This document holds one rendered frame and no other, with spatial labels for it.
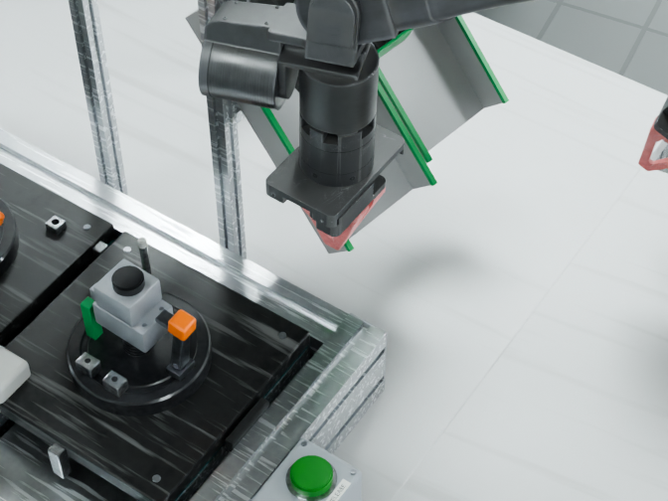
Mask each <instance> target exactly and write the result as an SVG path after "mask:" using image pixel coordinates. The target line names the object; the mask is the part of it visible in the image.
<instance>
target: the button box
mask: <svg viewBox="0 0 668 501"><path fill-rule="evenodd" d="M306 455H317V456H320V457H322V458H324V459H326V460H327V461H328V462H329V463H330V465H331V467H332V469H333V482H332V485H331V487H330V488H329V489H328V491H326V492H325V493H324V494H322V495H319V496H316V497H307V496H303V495H301V494H299V493H297V492H296V491H295V490H294V489H293V487H292V486H291V483H290V468H291V466H292V465H293V463H294V462H295V461H296V460H297V459H299V458H301V457H303V456H306ZM361 498H362V472H361V471H360V470H359V469H357V468H355V467H354V466H352V465H350V464H349V463H347V462H345V461H343V460H342V459H340V458H338V457H336V456H335V455H333V454H331V453H330V452H328V451H326V450H324V449H323V448H321V447H319V446H318V445H316V444H314V443H312V442H311V441H309V440H307V439H305V438H301V439H300V440H299V441H298V443H297V444H296V445H295V446H294V447H293V449H292V450H291V451H290V452H289V454H288V455H287V456H286V457H285V458H284V460H283V461H282V462H281V463H280V465H279V466H278V467H277V468H276V469H275V471H274V472H273V473H272V474H271V475H270V477H269V478H268V479H267V480H266V482H265V483H264V484H263V485H262V486H261V488H260V489H259V490H258V491H257V492H256V494H255V495H254V496H253V498H252V500H251V501H361Z"/></svg>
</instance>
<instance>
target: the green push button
mask: <svg viewBox="0 0 668 501"><path fill-rule="evenodd" d="M332 482H333V469H332V467H331V465H330V463H329V462H328V461H327V460H326V459H324V458H322V457H320V456H317V455H306V456H303V457H301V458H299V459H297V460H296V461H295V462H294V463H293V465H292V466H291V468H290V483H291V486H292V487H293V489H294V490H295V491H296V492H297V493H299V494H301V495H303V496H307V497H316V496H319V495H322V494H324V493H325V492H326V491H328V489H329V488H330V487H331V485H332Z"/></svg>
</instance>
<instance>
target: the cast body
mask: <svg viewBox="0 0 668 501"><path fill-rule="evenodd" d="M89 291H90V295H91V298H92V299H93V300H95V302H94V303H93V304H92V307H93V311H94V316H95V321H96V322H97V323H98V324H99V325H101V326H103V327H104V328H106V329H107V330H109V331H111V332H112V333H114V334H115V335H117V336H118V337H120V338H122V339H123V340H125V341H126V342H128V343H130V344H131V345H133V346H134V347H136V348H137V349H139V350H141V351H142V352H144V353H146V352H147V351H148V350H149V349H150V348H152V347H153V346H154V345H155V344H156V343H157V342H158V341H159V340H160V339H161V338H162V337H163V336H164V335H165V334H166V333H167V332H168V330H167V329H166V328H164V327H163V326H161V325H160V324H158V323H157V322H155V318H156V317H157V316H158V315H159V314H160V313H161V312H162V311H163V310H164V309H165V310H167V311H168V312H170V313H171V314H173V307H172V305H171V304H169V303H167V302H166V301H164V300H162V293H161V287H160V281H159V279H158V278H156V277H154V276H153V275H151V274H149V273H148V272H146V271H145V270H143V269H141V268H140V267H138V266H136V265H135V264H133V263H131V262H130V261H128V260H126V259H123V260H122V261H121V262H119V263H118V264H117V265H116V266H115V267H114V268H113V269H112V270H111V271H110V272H109V273H107V274H106V275H105V276H104V277H103V278H102V279H101V280H100V281H99V282H98V283H96V284H95V285H93V286H92V287H91V288H90V289H89ZM173 315H174V314H173Z"/></svg>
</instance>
